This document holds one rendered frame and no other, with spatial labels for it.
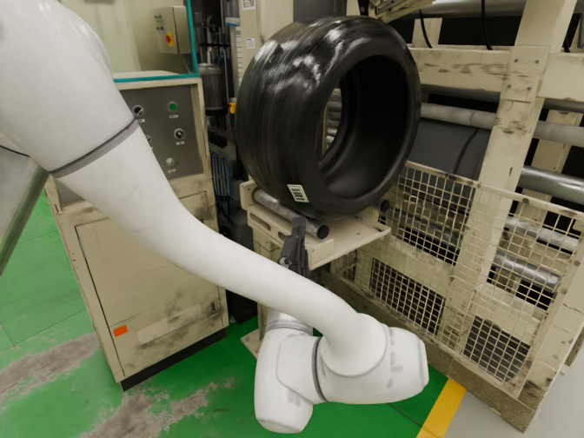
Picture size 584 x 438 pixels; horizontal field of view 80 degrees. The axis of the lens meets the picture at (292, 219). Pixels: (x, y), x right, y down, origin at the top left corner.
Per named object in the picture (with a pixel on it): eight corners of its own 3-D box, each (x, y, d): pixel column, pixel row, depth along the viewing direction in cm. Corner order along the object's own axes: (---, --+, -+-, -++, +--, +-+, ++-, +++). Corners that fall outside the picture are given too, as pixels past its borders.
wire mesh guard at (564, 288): (332, 274, 181) (341, 142, 149) (335, 273, 182) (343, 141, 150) (515, 400, 119) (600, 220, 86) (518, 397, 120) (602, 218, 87)
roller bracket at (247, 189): (241, 209, 125) (238, 183, 121) (322, 182, 147) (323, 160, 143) (245, 211, 123) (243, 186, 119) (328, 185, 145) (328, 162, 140)
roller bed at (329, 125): (321, 159, 159) (324, 89, 145) (344, 153, 167) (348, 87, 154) (354, 170, 146) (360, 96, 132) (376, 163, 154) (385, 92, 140)
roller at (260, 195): (262, 187, 125) (262, 198, 127) (252, 189, 122) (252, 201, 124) (330, 223, 101) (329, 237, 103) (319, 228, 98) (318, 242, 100)
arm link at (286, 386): (277, 349, 71) (338, 344, 66) (267, 438, 61) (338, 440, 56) (250, 328, 64) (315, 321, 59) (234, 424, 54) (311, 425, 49)
